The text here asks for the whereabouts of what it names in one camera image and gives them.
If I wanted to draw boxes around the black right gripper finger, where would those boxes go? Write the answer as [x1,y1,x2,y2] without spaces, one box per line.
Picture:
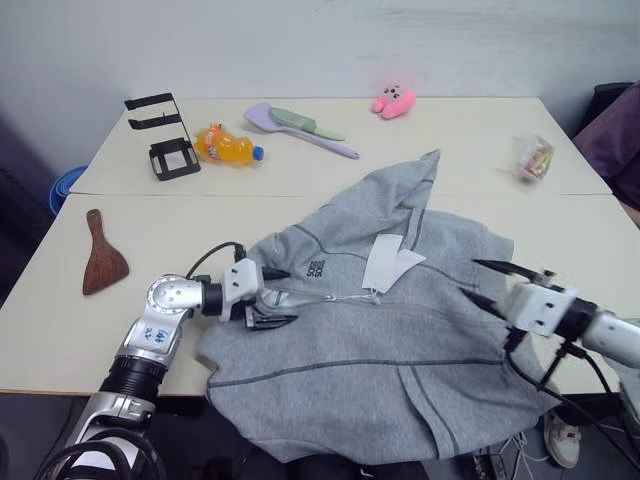
[456,286,503,317]
[473,258,541,282]

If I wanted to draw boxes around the clear bag of candies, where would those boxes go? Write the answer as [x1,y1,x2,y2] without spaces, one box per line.
[512,130,557,186]

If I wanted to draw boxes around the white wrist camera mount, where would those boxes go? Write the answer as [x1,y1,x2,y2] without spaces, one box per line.
[498,280,577,337]
[218,258,265,322]

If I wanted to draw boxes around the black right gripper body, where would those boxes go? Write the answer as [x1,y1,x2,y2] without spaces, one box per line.
[500,313,528,353]

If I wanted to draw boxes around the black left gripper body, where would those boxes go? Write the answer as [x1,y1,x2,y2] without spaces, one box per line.
[242,294,267,331]

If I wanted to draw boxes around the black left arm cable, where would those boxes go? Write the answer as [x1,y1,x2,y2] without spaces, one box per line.
[185,241,247,280]

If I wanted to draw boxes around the black robot torso cables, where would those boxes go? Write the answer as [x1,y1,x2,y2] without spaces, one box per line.
[32,437,168,480]

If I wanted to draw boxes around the grey zip-up hooded jacket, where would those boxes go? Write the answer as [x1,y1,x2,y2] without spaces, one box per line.
[193,148,564,464]

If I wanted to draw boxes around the blue plastic basin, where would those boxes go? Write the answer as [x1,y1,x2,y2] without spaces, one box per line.
[48,164,90,217]

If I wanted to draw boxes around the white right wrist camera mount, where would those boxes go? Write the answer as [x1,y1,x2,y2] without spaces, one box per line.
[498,280,577,337]

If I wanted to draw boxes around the green silicone brush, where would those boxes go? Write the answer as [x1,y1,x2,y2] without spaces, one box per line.
[268,107,347,143]

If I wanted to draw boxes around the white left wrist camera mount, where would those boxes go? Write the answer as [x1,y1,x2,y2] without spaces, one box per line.
[218,258,265,322]

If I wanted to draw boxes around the pink plush toy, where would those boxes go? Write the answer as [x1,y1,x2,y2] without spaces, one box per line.
[370,83,419,122]

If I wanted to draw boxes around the white pointed paper hang tag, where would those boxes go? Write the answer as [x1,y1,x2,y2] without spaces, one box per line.
[391,249,428,283]

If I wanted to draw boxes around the orange soda bottle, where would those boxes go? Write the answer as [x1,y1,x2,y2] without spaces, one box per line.
[193,122,267,173]

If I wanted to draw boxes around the black chair back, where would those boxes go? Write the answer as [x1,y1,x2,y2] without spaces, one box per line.
[574,81,636,139]

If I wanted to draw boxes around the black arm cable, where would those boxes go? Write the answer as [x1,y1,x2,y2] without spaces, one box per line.
[185,241,247,280]
[503,338,640,467]

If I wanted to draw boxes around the white rectangular paper hang tag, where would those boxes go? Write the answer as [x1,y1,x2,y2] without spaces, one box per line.
[362,234,406,293]

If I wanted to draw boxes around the white sneaker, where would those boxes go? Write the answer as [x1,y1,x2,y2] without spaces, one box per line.
[543,406,583,470]

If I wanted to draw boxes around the black wire stand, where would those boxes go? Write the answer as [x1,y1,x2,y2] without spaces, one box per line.
[123,92,203,184]

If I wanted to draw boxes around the purple garment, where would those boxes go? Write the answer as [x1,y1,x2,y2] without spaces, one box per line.
[571,79,640,214]

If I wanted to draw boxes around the purple silicone spatula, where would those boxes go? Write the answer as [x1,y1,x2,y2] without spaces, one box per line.
[242,101,362,162]

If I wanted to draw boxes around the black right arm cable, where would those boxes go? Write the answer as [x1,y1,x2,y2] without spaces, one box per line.
[503,338,640,467]

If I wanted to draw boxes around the brown wooden spatula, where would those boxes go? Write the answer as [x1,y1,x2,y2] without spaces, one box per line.
[81,208,132,297]

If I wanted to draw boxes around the white power strip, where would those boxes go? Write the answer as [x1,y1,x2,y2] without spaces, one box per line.
[468,442,527,480]

